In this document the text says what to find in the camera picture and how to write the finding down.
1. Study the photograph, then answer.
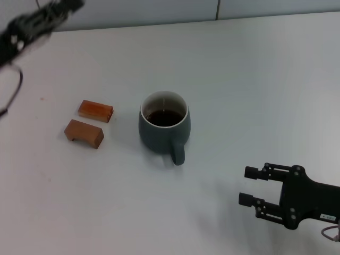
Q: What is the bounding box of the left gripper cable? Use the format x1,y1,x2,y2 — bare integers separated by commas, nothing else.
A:
0,65,24,117

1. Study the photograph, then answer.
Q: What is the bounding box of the dark coffee liquid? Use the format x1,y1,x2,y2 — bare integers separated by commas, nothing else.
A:
145,108,184,127

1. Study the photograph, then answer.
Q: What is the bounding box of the grey ceramic cup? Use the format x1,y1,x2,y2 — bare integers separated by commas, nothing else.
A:
138,90,191,166

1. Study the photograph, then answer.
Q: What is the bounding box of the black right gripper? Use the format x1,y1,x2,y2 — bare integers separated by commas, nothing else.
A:
238,162,340,231

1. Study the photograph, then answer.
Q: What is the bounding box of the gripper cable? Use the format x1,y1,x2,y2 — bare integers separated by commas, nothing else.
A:
320,224,340,244
0,65,24,117

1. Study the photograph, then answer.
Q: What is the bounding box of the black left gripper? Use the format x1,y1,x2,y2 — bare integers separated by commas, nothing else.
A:
0,0,85,67

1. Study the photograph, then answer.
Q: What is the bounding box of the glossy orange wooden block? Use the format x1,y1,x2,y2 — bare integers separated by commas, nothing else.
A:
78,99,114,123

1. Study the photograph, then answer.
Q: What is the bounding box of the brown arched wooden block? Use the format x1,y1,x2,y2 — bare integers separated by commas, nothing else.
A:
64,118,104,149

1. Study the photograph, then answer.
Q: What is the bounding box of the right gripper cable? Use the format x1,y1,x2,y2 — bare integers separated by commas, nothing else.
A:
320,224,340,244

